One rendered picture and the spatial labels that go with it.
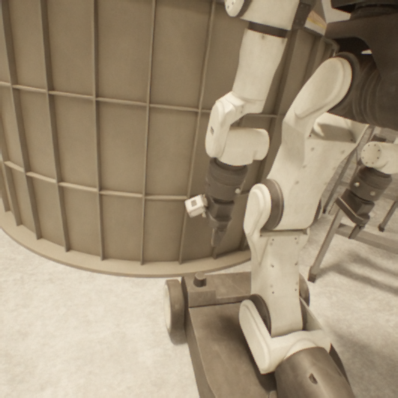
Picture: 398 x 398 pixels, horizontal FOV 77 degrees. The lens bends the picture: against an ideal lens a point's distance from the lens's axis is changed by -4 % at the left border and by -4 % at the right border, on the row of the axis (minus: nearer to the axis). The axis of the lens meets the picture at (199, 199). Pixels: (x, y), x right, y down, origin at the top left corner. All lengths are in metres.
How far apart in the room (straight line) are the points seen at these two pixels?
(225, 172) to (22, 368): 0.92
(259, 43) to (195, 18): 0.59
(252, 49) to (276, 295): 0.63
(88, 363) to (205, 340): 0.42
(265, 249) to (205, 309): 0.34
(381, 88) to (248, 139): 0.23
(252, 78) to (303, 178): 0.29
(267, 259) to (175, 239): 0.62
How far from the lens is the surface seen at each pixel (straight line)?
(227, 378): 0.88
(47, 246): 1.53
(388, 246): 1.53
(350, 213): 0.87
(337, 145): 0.67
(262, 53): 0.48
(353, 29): 0.59
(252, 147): 0.54
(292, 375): 0.75
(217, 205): 0.59
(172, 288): 1.00
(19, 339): 1.20
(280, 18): 0.49
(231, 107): 0.49
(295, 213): 0.72
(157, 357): 1.07
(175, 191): 1.15
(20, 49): 1.29
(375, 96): 0.52
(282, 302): 0.83
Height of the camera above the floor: 0.93
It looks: 27 degrees down
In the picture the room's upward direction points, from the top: 9 degrees clockwise
